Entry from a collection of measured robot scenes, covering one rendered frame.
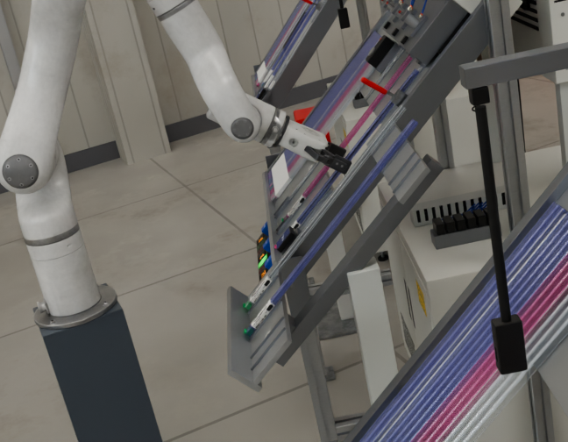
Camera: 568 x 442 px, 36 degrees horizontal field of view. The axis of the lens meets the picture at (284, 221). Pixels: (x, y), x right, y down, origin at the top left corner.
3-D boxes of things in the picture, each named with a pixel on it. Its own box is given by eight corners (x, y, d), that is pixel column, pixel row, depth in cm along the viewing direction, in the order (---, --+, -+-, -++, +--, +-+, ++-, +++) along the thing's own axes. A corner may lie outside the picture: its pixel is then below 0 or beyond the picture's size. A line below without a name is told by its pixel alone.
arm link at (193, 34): (189, 3, 166) (271, 133, 177) (195, -10, 181) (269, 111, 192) (151, 26, 168) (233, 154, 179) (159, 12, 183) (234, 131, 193)
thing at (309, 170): (291, 270, 192) (280, 263, 191) (277, 179, 254) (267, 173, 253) (344, 204, 187) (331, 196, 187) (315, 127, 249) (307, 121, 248)
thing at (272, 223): (297, 281, 193) (271, 264, 191) (281, 187, 255) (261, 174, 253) (301, 276, 193) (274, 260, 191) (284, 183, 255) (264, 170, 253)
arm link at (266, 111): (276, 114, 182) (275, 103, 191) (219, 87, 180) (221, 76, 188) (259, 148, 185) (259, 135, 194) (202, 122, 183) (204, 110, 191)
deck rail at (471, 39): (298, 284, 191) (275, 270, 190) (298, 281, 193) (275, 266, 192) (509, 17, 173) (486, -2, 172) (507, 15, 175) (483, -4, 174)
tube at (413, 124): (250, 337, 164) (244, 332, 163) (250, 333, 165) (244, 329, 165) (419, 123, 151) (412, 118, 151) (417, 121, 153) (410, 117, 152)
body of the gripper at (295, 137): (285, 119, 183) (332, 141, 185) (282, 108, 193) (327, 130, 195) (269, 150, 185) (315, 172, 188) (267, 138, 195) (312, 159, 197)
